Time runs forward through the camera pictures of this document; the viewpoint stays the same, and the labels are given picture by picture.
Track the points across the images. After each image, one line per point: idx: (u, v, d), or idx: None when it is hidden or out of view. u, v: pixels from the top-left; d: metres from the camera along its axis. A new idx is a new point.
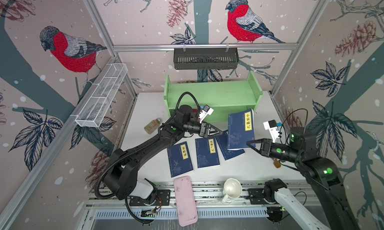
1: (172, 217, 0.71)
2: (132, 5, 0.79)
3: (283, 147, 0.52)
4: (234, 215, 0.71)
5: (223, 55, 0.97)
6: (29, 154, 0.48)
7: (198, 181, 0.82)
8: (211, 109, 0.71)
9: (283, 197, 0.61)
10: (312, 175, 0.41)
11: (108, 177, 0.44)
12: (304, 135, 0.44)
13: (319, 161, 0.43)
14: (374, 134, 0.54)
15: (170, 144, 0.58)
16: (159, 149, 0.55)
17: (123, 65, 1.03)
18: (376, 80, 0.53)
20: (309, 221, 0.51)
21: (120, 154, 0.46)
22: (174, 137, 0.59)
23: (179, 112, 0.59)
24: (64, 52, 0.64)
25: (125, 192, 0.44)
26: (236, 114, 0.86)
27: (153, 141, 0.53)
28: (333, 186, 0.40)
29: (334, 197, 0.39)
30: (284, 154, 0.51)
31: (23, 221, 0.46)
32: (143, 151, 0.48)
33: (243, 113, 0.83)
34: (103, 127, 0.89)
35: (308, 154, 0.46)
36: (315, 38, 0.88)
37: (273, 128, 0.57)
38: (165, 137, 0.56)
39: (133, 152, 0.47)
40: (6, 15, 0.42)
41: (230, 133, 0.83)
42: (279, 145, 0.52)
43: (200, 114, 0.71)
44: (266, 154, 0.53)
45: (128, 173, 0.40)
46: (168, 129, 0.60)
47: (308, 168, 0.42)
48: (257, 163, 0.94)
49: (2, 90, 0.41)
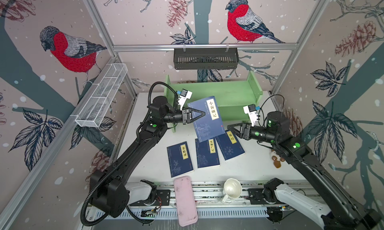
1: (172, 217, 0.71)
2: (132, 5, 0.79)
3: (260, 130, 0.56)
4: (234, 215, 0.71)
5: (223, 55, 0.97)
6: (29, 154, 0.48)
7: (198, 181, 0.82)
8: (188, 93, 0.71)
9: (283, 193, 0.61)
10: (287, 154, 0.47)
11: (96, 200, 0.41)
12: (281, 122, 0.49)
13: (291, 141, 0.50)
14: (375, 135, 0.54)
15: (153, 143, 0.55)
16: (144, 154, 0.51)
17: (123, 65, 1.03)
18: (377, 80, 0.53)
20: (311, 206, 0.51)
21: (99, 175, 0.41)
22: (157, 134, 0.55)
23: (153, 107, 0.52)
24: (64, 52, 0.64)
25: (119, 208, 0.42)
26: (196, 102, 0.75)
27: (133, 148, 0.48)
28: (305, 156, 0.47)
29: (311, 166, 0.45)
30: (262, 135, 0.56)
31: (23, 221, 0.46)
32: (124, 164, 0.44)
33: (205, 100, 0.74)
34: (103, 127, 0.89)
35: (283, 136, 0.51)
36: (315, 38, 0.88)
37: (251, 112, 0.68)
38: (146, 139, 0.51)
39: (113, 169, 0.42)
40: (6, 15, 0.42)
41: (197, 125, 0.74)
42: (257, 128, 0.57)
43: (180, 101, 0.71)
44: (246, 137, 0.57)
45: (113, 193, 0.38)
46: (148, 128, 0.55)
47: (283, 149, 0.48)
48: (257, 163, 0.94)
49: (2, 90, 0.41)
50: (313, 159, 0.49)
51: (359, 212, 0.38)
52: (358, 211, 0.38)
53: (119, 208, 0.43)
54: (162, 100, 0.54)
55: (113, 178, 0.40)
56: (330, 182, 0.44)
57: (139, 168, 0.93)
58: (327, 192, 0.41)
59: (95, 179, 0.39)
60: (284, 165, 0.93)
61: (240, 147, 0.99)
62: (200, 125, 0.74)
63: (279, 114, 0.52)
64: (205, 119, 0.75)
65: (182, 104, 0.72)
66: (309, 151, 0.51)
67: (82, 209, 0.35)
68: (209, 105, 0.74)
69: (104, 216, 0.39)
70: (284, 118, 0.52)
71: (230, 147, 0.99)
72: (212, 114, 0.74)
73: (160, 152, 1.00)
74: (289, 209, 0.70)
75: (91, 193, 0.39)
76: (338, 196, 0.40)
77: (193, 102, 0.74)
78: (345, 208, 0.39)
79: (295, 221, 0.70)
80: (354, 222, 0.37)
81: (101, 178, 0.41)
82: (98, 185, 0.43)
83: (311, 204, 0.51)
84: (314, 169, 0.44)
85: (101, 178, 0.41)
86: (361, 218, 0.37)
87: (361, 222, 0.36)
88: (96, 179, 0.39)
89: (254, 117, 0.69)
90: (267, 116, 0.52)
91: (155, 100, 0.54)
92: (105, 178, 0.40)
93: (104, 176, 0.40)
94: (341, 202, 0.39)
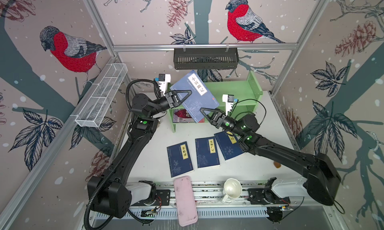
1: (172, 217, 0.71)
2: (132, 5, 0.79)
3: (231, 122, 0.60)
4: (234, 215, 0.71)
5: (223, 55, 0.97)
6: (29, 154, 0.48)
7: (198, 181, 0.82)
8: (167, 76, 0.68)
9: (276, 185, 0.62)
10: (247, 148, 0.58)
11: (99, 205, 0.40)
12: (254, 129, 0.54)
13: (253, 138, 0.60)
14: (375, 134, 0.54)
15: (147, 139, 0.54)
16: (139, 152, 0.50)
17: (123, 65, 1.03)
18: (376, 80, 0.53)
20: (295, 181, 0.53)
21: (97, 181, 0.39)
22: (149, 130, 0.54)
23: (135, 109, 0.48)
24: (64, 52, 0.64)
25: (123, 208, 0.43)
26: (179, 83, 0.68)
27: (127, 148, 0.47)
28: (259, 141, 0.57)
29: (264, 145, 0.55)
30: (231, 126, 0.60)
31: (23, 221, 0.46)
32: (120, 166, 0.43)
33: (187, 78, 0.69)
34: (103, 127, 0.89)
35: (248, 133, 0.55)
36: (315, 39, 0.89)
37: (229, 101, 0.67)
38: (139, 138, 0.50)
39: (111, 172, 0.41)
40: (6, 15, 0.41)
41: (188, 107, 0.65)
42: (229, 118, 0.61)
43: (162, 87, 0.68)
44: (217, 125, 0.57)
45: (115, 195, 0.38)
46: (138, 126, 0.53)
47: (244, 144, 0.58)
48: (257, 163, 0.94)
49: (2, 90, 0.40)
50: (264, 140, 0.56)
51: (310, 161, 0.44)
52: (308, 160, 0.45)
53: (124, 208, 0.43)
54: (140, 98, 0.48)
55: (112, 181, 0.39)
56: (281, 150, 0.51)
57: (139, 168, 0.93)
58: (284, 160, 0.48)
59: (93, 184, 0.38)
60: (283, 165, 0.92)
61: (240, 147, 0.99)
62: (192, 105, 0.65)
63: (253, 118, 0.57)
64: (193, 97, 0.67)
65: (164, 90, 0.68)
66: (260, 136, 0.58)
67: (84, 217, 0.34)
68: (192, 81, 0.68)
69: (108, 220, 0.40)
70: (257, 125, 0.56)
71: (230, 147, 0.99)
72: (199, 90, 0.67)
73: (160, 152, 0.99)
74: (289, 209, 0.70)
75: (91, 200, 0.38)
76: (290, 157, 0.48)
77: (175, 84, 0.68)
78: (298, 163, 0.45)
79: (295, 221, 0.70)
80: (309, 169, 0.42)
81: (99, 183, 0.40)
82: (97, 191, 0.43)
83: (295, 181, 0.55)
84: (268, 146, 0.54)
85: (98, 184, 0.40)
86: (315, 165, 0.46)
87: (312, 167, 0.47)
88: (94, 186, 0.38)
89: (229, 106, 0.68)
90: (244, 121, 0.54)
91: (135, 101, 0.48)
92: (103, 183, 0.39)
93: (102, 180, 0.39)
94: (294, 160, 0.46)
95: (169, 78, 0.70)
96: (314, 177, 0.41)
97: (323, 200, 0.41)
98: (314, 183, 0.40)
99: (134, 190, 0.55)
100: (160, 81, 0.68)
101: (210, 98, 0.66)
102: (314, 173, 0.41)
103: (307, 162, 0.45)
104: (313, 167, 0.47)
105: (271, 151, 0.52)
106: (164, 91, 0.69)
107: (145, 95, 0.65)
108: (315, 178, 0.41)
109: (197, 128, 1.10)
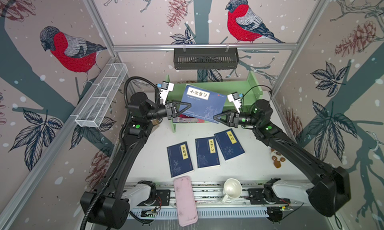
1: (172, 217, 0.71)
2: (132, 5, 0.79)
3: (246, 116, 0.61)
4: (234, 215, 0.71)
5: (223, 55, 0.97)
6: (29, 154, 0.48)
7: (198, 181, 0.82)
8: (170, 85, 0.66)
9: (279, 187, 0.61)
10: (262, 137, 0.56)
11: (95, 218, 0.39)
12: (264, 111, 0.54)
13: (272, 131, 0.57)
14: (375, 135, 0.54)
15: (142, 144, 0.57)
16: (133, 159, 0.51)
17: (123, 65, 1.03)
18: (377, 80, 0.53)
20: (299, 186, 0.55)
21: (90, 196, 0.37)
22: (143, 134, 0.51)
23: (133, 106, 0.46)
24: (64, 52, 0.64)
25: (121, 217, 0.42)
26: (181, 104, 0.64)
27: (120, 158, 0.44)
28: (276, 134, 0.55)
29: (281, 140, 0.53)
30: (248, 120, 0.61)
31: (22, 221, 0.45)
32: (114, 179, 0.40)
33: (185, 92, 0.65)
34: (103, 128, 0.89)
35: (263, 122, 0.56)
36: (315, 38, 0.88)
37: (236, 100, 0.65)
38: (131, 145, 0.47)
39: (103, 187, 0.39)
40: (6, 15, 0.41)
41: (204, 116, 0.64)
42: (243, 114, 0.62)
43: (162, 95, 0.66)
44: (234, 124, 0.60)
45: (110, 210, 0.36)
46: (131, 130, 0.50)
47: (260, 133, 0.57)
48: (260, 164, 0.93)
49: (2, 90, 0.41)
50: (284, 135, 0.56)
51: (327, 170, 0.42)
52: (325, 168, 0.43)
53: (122, 219, 0.43)
54: (140, 97, 0.48)
55: (106, 196, 0.37)
56: (299, 151, 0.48)
57: (139, 168, 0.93)
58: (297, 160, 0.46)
59: (86, 200, 0.37)
60: (284, 165, 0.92)
61: (240, 147, 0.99)
62: (206, 113, 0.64)
63: (266, 103, 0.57)
64: (201, 106, 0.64)
65: (164, 98, 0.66)
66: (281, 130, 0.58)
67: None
68: (193, 94, 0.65)
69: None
70: (269, 108, 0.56)
71: (230, 147, 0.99)
72: (202, 96, 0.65)
73: (160, 152, 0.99)
74: (289, 210, 0.70)
75: (86, 214, 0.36)
76: (305, 160, 0.46)
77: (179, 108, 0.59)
78: (311, 168, 0.44)
79: (295, 221, 0.70)
80: (321, 176, 0.41)
81: (92, 199, 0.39)
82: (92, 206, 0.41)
83: (300, 185, 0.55)
84: (285, 143, 0.52)
85: (91, 200, 0.41)
86: (328, 174, 0.41)
87: (326, 176, 0.41)
88: (88, 201, 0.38)
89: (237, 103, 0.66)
90: (255, 104, 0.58)
91: (133, 99, 0.48)
92: (97, 199, 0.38)
93: (95, 196, 0.37)
94: (309, 164, 0.44)
95: (173, 87, 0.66)
96: (323, 186, 0.39)
97: (322, 209, 0.40)
98: (320, 189, 0.39)
99: (131, 195, 0.54)
100: (162, 88, 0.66)
101: (216, 96, 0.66)
102: (326, 182, 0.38)
103: (322, 170, 0.43)
104: (327, 176, 0.42)
105: (287, 147, 0.50)
106: (164, 100, 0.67)
107: (146, 96, 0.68)
108: (326, 188, 0.39)
109: (197, 128, 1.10)
